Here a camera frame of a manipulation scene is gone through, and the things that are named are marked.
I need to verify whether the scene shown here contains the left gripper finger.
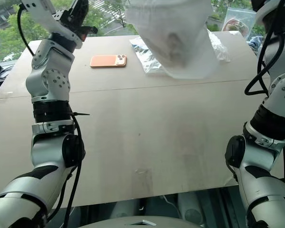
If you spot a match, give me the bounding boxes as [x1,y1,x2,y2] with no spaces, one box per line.
[79,25,98,36]

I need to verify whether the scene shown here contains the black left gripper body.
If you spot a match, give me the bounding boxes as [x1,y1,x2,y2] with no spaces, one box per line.
[52,0,89,33]

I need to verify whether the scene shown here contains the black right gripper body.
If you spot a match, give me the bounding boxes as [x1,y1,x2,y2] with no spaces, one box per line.
[250,0,268,12]

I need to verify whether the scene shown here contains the white drawstring bag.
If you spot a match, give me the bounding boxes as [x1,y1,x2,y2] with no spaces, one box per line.
[124,0,220,80]

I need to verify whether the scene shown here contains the clear zip bag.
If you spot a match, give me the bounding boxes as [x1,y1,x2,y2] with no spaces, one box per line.
[222,6,256,38]

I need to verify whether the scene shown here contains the clear bag of colourful items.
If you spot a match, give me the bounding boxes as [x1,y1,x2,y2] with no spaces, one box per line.
[129,30,231,76]

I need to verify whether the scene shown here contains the orange smartphone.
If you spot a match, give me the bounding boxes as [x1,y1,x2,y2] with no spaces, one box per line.
[89,53,128,68]

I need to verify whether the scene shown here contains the blue cloth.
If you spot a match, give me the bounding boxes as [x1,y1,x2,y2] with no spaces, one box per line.
[248,35,264,49]

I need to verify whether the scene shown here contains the grey robot torso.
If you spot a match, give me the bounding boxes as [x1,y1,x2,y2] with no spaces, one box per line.
[78,215,205,228]

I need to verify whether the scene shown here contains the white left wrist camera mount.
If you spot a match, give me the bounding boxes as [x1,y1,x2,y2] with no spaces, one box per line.
[20,0,84,50]

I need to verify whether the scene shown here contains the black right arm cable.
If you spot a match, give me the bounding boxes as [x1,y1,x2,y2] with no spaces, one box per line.
[244,0,285,184]

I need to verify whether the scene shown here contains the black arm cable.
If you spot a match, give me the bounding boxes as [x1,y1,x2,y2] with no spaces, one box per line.
[17,2,86,228]
[244,0,285,184]

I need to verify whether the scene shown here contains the black cables on sill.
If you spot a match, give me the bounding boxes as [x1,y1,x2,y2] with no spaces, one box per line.
[0,65,16,78]

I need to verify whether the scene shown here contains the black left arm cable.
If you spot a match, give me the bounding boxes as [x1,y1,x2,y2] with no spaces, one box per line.
[17,2,86,228]

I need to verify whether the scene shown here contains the thin white cable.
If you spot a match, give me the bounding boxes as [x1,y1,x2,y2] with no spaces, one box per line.
[160,194,178,208]

